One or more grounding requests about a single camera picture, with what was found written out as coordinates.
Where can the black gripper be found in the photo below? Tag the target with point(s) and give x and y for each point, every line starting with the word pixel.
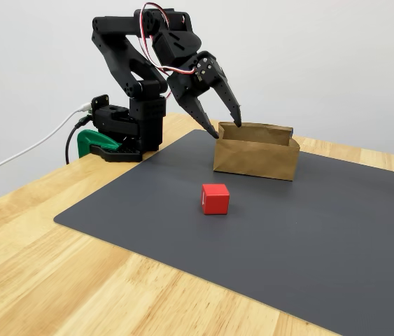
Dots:
pixel 187 87

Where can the red cube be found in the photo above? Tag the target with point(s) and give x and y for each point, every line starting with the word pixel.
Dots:
pixel 217 201

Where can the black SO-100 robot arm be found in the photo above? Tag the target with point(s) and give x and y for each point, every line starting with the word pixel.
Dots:
pixel 119 59

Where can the brown paper bag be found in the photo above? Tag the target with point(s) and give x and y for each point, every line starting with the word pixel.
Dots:
pixel 252 161

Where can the green table clamp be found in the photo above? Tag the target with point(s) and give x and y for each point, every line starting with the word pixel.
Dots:
pixel 86 140

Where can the grey rubber mat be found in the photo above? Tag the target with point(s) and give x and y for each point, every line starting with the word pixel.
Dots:
pixel 287 245

